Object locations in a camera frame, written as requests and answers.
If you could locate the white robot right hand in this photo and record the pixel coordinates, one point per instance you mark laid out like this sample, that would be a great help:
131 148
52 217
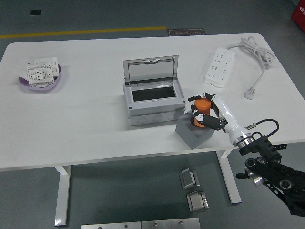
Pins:
228 119

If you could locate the orange cylinder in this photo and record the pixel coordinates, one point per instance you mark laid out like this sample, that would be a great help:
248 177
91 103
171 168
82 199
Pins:
202 106

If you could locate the clear hinged box lid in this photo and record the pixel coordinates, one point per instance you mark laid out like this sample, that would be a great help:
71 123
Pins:
150 71

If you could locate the grey cube with round hole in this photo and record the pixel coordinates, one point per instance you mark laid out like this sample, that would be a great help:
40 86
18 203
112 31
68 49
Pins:
188 137

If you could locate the grey electrical junction box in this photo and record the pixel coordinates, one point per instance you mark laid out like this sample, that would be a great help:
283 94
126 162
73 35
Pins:
152 111

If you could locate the red box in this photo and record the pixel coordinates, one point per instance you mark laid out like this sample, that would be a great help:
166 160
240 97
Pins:
299 14

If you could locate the white power strip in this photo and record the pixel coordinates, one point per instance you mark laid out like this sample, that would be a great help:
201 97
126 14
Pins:
219 66

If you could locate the black table control panel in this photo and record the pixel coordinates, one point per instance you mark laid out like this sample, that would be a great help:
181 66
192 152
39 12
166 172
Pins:
282 146

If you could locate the white table leg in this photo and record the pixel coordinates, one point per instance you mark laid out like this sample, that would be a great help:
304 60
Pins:
62 195
232 181

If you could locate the small metal block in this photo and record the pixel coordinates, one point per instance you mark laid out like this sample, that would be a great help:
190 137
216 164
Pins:
189 179
197 202

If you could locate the dark floor sign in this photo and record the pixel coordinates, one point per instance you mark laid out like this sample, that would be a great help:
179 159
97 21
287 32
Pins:
186 32

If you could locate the grey metal plate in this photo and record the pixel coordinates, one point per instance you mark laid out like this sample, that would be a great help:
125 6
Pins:
170 223
110 225

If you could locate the yellow floor tape line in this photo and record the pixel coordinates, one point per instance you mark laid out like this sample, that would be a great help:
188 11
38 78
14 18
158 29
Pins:
83 31

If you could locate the purple bowl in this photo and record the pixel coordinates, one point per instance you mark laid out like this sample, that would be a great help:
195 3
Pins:
48 88

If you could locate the white socket module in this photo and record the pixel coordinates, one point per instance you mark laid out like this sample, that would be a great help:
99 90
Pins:
39 74

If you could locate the black floor outlet cover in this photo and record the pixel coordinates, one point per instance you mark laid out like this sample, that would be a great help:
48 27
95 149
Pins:
35 12

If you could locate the white wall switch plate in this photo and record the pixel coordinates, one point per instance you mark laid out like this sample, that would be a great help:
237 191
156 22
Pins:
47 60

